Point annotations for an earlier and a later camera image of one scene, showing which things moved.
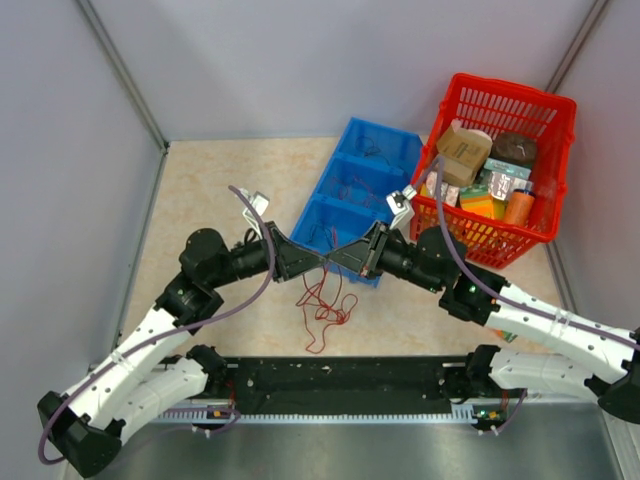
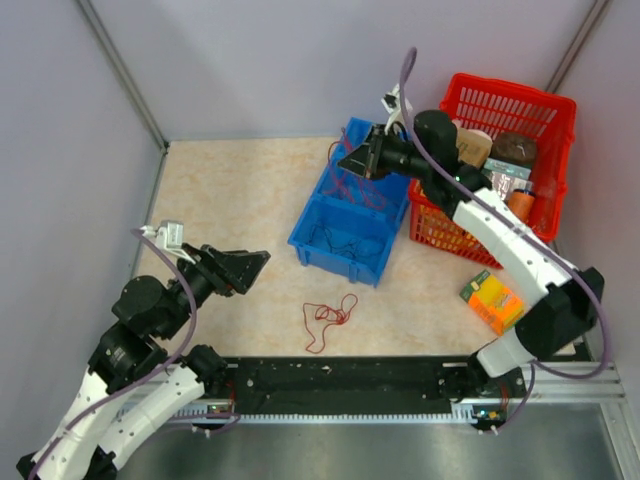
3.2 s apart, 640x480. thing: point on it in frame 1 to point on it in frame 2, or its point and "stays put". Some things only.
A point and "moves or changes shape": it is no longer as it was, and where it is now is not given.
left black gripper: (291, 259) to (231, 269)
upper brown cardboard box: (468, 146) stays put
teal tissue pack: (504, 178) stays put
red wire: (323, 303) to (318, 316)
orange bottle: (518, 207) stays put
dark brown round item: (515, 146) stays put
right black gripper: (364, 256) to (357, 161)
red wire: (348, 189) moves or changes shape
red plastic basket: (546, 119) stays put
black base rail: (258, 385) stays put
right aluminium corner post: (576, 45) stays put
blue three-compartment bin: (368, 166) stays put
